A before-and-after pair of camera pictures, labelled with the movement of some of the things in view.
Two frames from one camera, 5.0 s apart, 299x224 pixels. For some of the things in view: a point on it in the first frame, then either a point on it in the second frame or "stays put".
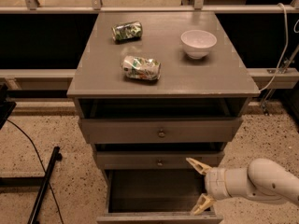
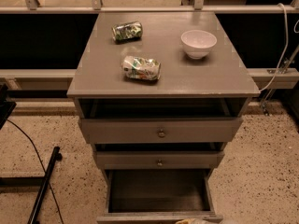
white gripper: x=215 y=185 to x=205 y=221
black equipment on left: x=6 y=107 stays put
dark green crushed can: x=127 y=32 stays put
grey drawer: x=156 y=196 stays put
